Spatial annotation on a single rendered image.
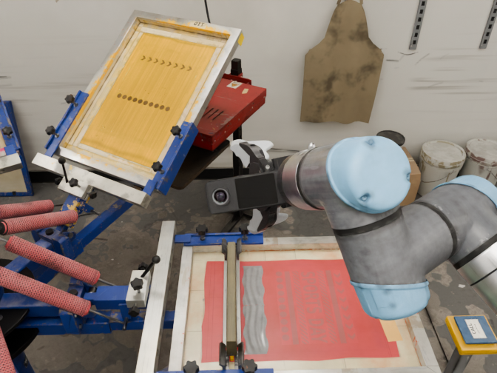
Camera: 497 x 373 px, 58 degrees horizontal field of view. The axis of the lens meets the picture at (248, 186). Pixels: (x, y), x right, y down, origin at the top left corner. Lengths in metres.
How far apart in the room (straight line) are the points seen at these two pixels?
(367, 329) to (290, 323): 0.25
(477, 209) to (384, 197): 0.16
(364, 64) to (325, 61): 0.28
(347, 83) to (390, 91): 0.36
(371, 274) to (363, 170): 0.11
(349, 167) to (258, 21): 2.71
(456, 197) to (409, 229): 0.09
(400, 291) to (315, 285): 1.17
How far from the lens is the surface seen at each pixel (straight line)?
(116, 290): 1.57
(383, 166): 0.44
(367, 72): 3.31
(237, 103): 2.40
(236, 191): 0.59
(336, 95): 3.33
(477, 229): 0.56
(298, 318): 1.55
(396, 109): 3.56
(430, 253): 0.51
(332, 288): 1.65
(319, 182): 0.47
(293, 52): 3.20
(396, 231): 0.48
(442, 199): 0.56
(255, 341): 1.49
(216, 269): 1.69
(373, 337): 1.56
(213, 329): 1.53
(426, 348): 1.54
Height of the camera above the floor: 2.21
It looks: 38 degrees down
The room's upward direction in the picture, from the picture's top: straight up
